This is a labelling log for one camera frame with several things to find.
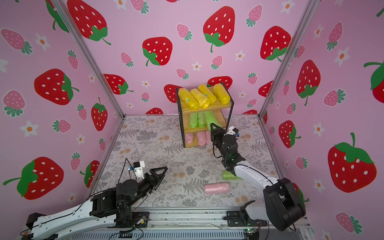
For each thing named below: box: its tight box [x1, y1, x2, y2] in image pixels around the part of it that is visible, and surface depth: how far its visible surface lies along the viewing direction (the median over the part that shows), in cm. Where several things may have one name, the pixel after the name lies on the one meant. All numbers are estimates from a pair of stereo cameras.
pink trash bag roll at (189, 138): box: [185, 133, 194, 144], surface depth 103 cm
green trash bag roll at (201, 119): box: [198, 112, 206, 128], surface depth 91 cm
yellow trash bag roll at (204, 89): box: [198, 83, 217, 104], surface depth 81 cm
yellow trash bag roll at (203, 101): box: [190, 88, 210, 109], surface depth 78 cm
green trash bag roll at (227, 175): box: [222, 170, 243, 180], surface depth 87 cm
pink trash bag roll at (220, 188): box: [204, 182, 231, 195], surface depth 82 cm
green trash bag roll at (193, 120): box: [189, 112, 198, 128], surface depth 92 cm
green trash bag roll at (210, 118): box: [204, 110, 223, 132], surface depth 83 cm
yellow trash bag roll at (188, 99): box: [178, 88, 200, 110], surface depth 78 cm
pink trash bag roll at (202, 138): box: [197, 131, 207, 146], surface depth 103 cm
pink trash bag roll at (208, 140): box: [205, 130, 213, 146], surface depth 103 cm
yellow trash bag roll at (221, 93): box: [213, 83, 231, 105], surface depth 83 cm
